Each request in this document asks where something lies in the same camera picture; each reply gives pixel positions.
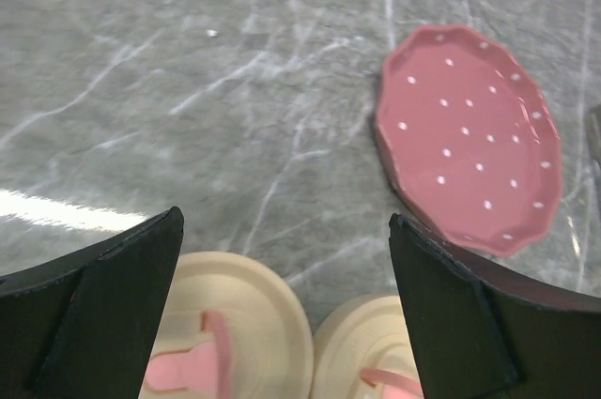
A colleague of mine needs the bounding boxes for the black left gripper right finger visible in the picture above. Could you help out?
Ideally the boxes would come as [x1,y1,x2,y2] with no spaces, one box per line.
[389,214,600,398]

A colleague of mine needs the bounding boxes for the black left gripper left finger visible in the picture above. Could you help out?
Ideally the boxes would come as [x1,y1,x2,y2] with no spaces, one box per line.
[1,207,183,399]

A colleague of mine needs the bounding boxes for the cream lid with pink knob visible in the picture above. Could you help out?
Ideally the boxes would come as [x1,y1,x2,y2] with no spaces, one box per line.
[139,252,314,399]

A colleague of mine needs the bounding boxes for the metal tongs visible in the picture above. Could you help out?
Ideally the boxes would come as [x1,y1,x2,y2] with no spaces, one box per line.
[587,105,601,163]

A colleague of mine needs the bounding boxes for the cream lid with barcode label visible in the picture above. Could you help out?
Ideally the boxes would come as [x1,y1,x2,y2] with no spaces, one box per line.
[310,294,424,399]

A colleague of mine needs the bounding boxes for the pink dotted plate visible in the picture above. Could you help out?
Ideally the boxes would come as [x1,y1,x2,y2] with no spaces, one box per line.
[375,24,562,257]

